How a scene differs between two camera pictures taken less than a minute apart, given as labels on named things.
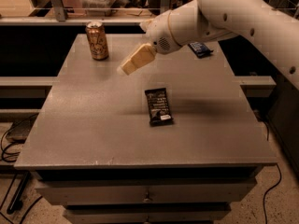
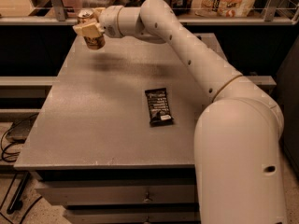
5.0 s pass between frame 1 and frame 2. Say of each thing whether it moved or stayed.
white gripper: moved
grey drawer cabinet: stayed
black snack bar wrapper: stayed
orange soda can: moved
